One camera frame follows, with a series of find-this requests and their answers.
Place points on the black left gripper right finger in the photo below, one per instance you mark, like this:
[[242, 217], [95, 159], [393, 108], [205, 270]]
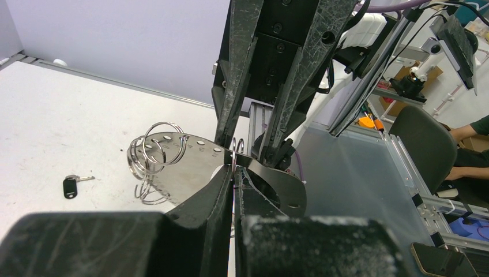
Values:
[[270, 243]]

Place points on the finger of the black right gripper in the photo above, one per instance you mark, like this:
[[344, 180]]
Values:
[[236, 53], [327, 25]]

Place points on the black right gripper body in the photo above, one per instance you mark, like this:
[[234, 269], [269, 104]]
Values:
[[282, 28]]

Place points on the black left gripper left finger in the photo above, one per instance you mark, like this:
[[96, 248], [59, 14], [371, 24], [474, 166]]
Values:
[[193, 239]]

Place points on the metal ring plate with keyrings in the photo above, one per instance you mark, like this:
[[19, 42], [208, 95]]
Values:
[[173, 165]]

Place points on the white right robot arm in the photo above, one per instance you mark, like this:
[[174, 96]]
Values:
[[370, 37]]

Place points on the monitor on stand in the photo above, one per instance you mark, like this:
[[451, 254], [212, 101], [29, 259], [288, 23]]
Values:
[[450, 40]]

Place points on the key with black tag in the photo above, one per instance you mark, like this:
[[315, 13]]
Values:
[[70, 182]]

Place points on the grey office chair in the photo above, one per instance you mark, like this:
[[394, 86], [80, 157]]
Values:
[[431, 147]]

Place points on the seated person in background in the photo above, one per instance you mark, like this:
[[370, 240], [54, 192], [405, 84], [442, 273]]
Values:
[[469, 174]]

